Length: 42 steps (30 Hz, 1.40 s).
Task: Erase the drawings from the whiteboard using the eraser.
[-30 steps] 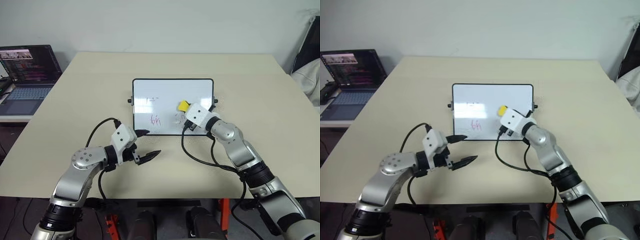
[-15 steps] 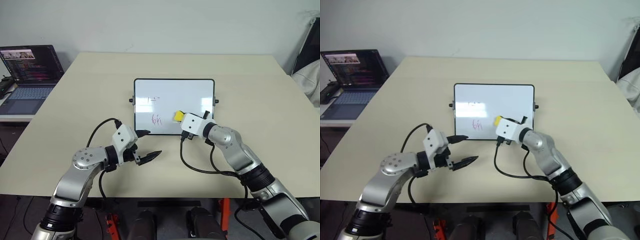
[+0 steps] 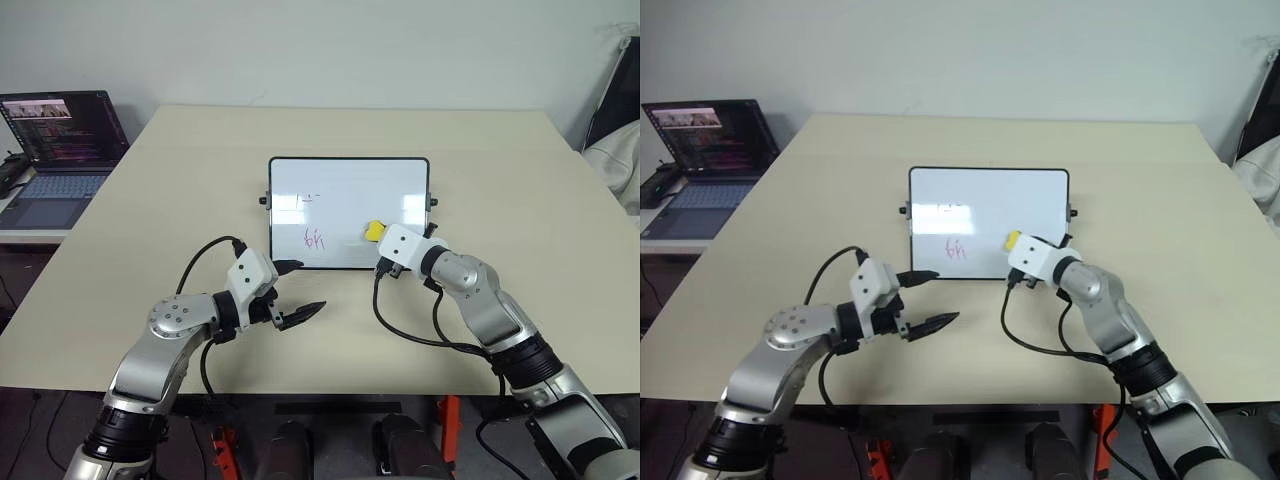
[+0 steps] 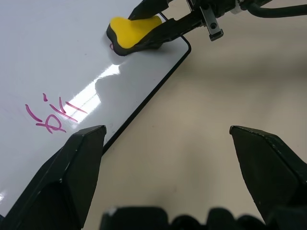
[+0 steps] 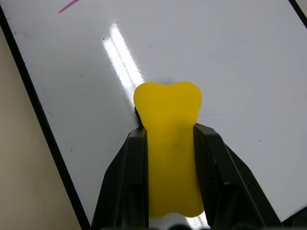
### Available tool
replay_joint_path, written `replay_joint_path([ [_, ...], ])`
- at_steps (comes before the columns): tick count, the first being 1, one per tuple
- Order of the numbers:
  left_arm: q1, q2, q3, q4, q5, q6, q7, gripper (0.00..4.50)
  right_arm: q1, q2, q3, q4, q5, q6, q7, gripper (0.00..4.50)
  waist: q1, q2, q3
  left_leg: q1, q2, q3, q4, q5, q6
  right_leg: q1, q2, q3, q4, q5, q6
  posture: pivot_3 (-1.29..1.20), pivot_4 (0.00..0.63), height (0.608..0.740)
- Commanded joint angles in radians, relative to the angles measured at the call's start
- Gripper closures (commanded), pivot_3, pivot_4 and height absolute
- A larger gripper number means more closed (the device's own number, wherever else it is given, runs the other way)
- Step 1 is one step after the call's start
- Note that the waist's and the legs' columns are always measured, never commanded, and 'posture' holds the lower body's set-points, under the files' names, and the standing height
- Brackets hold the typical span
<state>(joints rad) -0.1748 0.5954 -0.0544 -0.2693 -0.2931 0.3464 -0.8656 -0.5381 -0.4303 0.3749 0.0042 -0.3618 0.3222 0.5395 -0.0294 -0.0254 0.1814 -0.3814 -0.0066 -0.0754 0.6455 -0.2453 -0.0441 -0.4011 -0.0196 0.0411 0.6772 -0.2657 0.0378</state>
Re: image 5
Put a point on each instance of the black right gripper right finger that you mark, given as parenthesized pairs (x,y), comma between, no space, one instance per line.
(230,182)

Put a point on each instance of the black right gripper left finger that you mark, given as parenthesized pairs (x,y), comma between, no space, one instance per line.
(124,182)

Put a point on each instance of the yellow whiteboard eraser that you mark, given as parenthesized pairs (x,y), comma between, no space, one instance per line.
(171,148)

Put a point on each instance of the black-framed whiteboard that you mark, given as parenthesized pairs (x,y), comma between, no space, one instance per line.
(168,48)

